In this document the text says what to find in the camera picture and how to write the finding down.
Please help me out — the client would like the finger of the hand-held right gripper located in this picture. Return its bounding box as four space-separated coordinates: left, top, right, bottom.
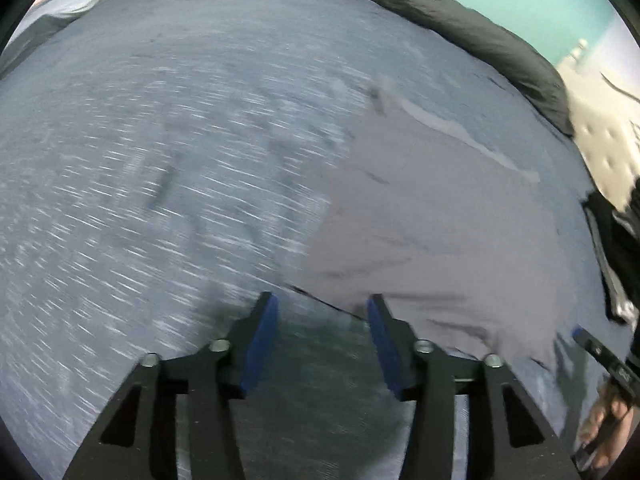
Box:
572 327 618 370

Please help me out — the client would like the person's right hand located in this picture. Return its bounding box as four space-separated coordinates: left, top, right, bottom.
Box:
579 377 640 471

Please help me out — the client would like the light blue pillow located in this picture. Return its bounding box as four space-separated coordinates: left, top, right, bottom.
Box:
0 0 166 76

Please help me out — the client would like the cream tufted headboard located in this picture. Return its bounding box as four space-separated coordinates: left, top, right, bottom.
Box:
555 37 640 211

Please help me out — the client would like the stack of dark clothes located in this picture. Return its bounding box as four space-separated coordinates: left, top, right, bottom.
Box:
582 175 640 323

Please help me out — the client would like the dark grey rolled duvet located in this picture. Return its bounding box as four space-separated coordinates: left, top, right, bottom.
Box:
165 0 576 136

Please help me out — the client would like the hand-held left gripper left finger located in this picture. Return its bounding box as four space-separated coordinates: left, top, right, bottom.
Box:
62 291 281 480

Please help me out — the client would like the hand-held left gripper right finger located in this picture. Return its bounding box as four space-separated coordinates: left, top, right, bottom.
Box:
366 294 583 480

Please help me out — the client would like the grey garment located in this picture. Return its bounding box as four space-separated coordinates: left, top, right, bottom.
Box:
287 77 596 376

